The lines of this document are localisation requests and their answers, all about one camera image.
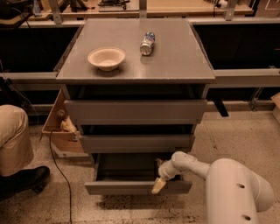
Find grey top drawer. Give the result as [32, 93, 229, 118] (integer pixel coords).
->
[64, 85, 208, 126]

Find grey drawer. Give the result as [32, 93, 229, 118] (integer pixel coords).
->
[84, 152, 193, 196]
[64, 85, 208, 126]
[80, 124, 194, 153]

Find beige paper bowl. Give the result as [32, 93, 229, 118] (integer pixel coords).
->
[87, 47, 126, 71]

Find person's khaki trouser leg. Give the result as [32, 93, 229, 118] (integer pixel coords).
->
[0, 105, 34, 177]

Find grey drawer cabinet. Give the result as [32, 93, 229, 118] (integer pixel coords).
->
[53, 18, 216, 165]

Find black floor cable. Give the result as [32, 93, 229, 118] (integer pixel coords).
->
[48, 129, 74, 224]

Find grey metal rail frame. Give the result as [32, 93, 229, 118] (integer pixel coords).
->
[0, 17, 280, 115]

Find wooden workbench in background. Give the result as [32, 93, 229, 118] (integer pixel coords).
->
[27, 0, 255, 21]

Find grey bottom drawer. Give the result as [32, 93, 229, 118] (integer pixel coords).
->
[84, 152, 193, 196]

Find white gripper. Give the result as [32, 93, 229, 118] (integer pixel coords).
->
[151, 158, 179, 194]

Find grey middle drawer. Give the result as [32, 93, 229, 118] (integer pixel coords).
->
[80, 124, 194, 153]

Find crushed soda can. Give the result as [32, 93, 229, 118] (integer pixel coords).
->
[140, 31, 155, 56]

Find crumpled item in crate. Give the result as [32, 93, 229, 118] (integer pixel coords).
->
[57, 109, 77, 133]

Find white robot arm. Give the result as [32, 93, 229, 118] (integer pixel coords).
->
[151, 151, 275, 224]

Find black leather shoe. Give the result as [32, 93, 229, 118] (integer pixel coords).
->
[0, 166, 50, 200]

